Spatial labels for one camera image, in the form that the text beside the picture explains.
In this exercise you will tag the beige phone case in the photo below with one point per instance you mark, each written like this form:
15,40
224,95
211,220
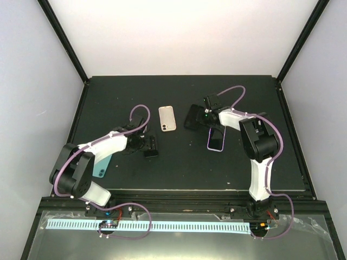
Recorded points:
167,118

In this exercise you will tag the white slotted cable duct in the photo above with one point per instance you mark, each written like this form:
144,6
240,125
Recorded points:
145,225

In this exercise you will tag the black frame post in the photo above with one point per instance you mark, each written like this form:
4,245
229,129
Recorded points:
302,38
59,31

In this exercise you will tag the black wallet pouch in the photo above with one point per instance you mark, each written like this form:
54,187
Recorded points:
150,153

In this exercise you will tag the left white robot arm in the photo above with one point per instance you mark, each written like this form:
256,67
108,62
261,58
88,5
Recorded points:
72,175

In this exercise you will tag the left black frame post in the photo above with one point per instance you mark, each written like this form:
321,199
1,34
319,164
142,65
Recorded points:
59,31

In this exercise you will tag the teal phone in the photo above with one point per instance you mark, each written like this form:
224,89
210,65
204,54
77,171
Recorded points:
101,167

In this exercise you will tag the black phone case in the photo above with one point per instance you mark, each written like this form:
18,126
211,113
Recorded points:
191,121

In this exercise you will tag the lavender phone case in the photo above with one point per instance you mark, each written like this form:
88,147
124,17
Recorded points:
208,143

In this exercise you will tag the right black frame post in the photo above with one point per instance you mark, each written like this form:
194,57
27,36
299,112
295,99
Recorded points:
302,38

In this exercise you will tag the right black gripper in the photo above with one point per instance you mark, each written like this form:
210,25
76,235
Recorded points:
199,118

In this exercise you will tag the black aluminium front rail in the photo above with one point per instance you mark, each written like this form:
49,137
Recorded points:
235,205

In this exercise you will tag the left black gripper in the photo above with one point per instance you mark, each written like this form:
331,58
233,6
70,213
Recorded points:
150,143

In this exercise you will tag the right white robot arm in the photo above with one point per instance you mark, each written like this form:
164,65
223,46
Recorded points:
261,141

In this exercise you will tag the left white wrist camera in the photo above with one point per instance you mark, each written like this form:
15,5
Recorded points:
136,121

